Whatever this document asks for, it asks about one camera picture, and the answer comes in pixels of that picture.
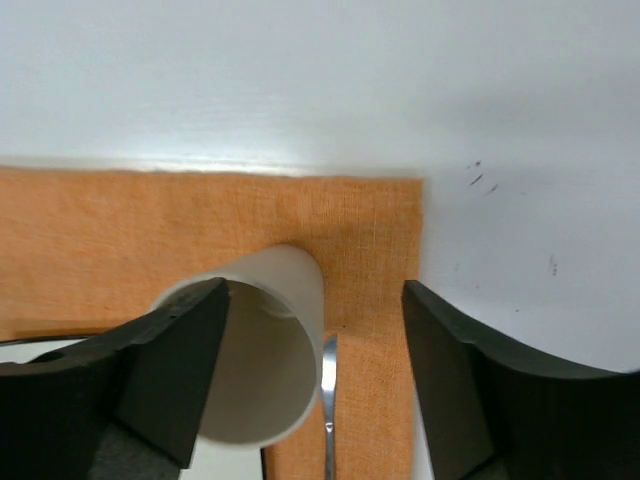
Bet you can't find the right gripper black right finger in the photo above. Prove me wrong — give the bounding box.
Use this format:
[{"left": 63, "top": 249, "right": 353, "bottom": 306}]
[{"left": 402, "top": 280, "right": 639, "bottom": 479}]

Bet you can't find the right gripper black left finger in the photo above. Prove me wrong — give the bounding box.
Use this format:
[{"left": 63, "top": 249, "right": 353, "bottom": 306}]
[{"left": 1, "top": 278, "right": 230, "bottom": 479}]

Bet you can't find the white square plate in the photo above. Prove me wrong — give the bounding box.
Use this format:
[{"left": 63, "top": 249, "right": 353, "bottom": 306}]
[{"left": 1, "top": 337, "right": 265, "bottom": 480}]

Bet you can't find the beige paper cup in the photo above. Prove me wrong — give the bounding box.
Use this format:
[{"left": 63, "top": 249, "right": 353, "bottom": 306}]
[{"left": 152, "top": 245, "right": 325, "bottom": 448}]

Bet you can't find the orange cloth placemat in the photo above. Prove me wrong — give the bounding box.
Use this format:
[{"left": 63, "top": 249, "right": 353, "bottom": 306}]
[{"left": 1, "top": 169, "right": 423, "bottom": 479}]

